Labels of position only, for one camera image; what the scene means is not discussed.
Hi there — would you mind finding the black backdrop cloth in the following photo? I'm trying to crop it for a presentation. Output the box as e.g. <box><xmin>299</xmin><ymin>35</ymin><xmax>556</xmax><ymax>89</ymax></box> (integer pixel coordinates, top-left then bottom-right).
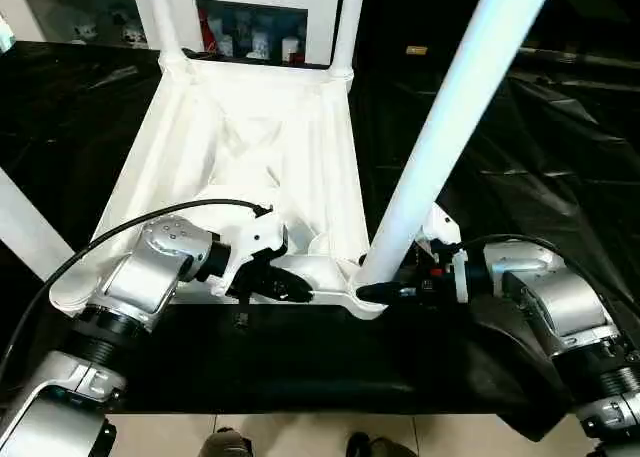
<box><xmin>352</xmin><ymin>0</ymin><xmax>640</xmax><ymax>53</ymax></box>

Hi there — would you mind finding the long dark metal rod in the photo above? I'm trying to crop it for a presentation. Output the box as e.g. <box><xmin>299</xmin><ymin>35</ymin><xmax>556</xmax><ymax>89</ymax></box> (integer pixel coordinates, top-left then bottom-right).
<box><xmin>517</xmin><ymin>46</ymin><xmax>640</xmax><ymax>73</ymax></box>

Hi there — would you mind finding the black work surface mat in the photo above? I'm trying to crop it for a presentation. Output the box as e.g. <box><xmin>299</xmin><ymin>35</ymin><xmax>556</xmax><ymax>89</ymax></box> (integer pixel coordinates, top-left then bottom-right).
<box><xmin>0</xmin><ymin>39</ymin><xmax>640</xmax><ymax>443</ymax></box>

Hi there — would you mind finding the brown round robot part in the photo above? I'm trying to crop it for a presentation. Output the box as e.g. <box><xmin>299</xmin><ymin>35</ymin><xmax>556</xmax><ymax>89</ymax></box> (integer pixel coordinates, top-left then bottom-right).
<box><xmin>346</xmin><ymin>430</ymin><xmax>419</xmax><ymax>457</ymax></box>
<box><xmin>199</xmin><ymin>426</ymin><xmax>254</xmax><ymax>457</ymax></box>

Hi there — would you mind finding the red bottle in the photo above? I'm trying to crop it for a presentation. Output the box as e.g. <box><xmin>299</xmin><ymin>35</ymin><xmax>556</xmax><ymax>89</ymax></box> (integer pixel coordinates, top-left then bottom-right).
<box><xmin>199</xmin><ymin>9</ymin><xmax>217</xmax><ymax>53</ymax></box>

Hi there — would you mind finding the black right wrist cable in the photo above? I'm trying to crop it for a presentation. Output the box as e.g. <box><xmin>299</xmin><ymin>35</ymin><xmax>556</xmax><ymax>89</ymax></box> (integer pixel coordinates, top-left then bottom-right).
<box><xmin>449</xmin><ymin>233</ymin><xmax>640</xmax><ymax>324</ymax></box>

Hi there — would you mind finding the white plastic table leg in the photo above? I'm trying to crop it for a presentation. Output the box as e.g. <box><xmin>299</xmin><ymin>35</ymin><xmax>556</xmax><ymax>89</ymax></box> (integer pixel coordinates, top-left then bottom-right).
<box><xmin>357</xmin><ymin>0</ymin><xmax>559</xmax><ymax>291</ymax></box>
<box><xmin>327</xmin><ymin>0</ymin><xmax>369</xmax><ymax>81</ymax></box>
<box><xmin>144</xmin><ymin>0</ymin><xmax>194</xmax><ymax>76</ymax></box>
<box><xmin>0</xmin><ymin>169</ymin><xmax>89</xmax><ymax>283</ymax></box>

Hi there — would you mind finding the white plastic table top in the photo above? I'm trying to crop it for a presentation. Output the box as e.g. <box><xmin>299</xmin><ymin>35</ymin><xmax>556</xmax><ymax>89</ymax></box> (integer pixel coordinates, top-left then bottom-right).
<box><xmin>49</xmin><ymin>56</ymin><xmax>394</xmax><ymax>321</ymax></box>

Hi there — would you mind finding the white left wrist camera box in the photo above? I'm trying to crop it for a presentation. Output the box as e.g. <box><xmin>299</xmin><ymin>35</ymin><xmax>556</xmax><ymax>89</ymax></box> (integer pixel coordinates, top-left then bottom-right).
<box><xmin>212</xmin><ymin>209</ymin><xmax>290</xmax><ymax>298</ymax></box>

